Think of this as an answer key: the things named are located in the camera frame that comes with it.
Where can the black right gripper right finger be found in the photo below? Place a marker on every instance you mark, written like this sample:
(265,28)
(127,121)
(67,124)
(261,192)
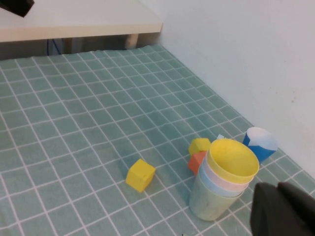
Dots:
(302,204)

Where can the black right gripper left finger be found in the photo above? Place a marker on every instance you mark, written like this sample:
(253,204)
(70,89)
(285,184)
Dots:
(270,216)

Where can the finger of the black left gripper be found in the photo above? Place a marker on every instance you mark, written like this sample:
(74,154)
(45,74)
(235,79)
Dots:
(14,6)

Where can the pink plastic cup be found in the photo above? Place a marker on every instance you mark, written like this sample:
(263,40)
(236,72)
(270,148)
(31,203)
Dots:
(220,183)

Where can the light blue plastic cup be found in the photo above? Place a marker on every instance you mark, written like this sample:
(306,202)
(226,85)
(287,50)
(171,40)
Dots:
(212,187)

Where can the yellow plastic cup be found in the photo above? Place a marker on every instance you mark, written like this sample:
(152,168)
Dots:
(231,159)

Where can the green plastic cup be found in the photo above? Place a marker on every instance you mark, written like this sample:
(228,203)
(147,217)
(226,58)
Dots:
(209,206)

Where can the dark blue paper cone cup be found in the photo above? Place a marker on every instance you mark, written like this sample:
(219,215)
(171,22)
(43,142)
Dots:
(261,150)

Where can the white side table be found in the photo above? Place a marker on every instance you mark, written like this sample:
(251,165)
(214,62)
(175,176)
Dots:
(86,19)

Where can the orange cube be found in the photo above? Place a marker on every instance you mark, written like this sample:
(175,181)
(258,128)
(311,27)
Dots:
(195,162)

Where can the yellow cube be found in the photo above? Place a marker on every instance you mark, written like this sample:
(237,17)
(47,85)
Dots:
(198,145)
(139,177)

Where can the green white-grid tablecloth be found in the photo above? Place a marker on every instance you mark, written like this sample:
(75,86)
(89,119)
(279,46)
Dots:
(86,118)

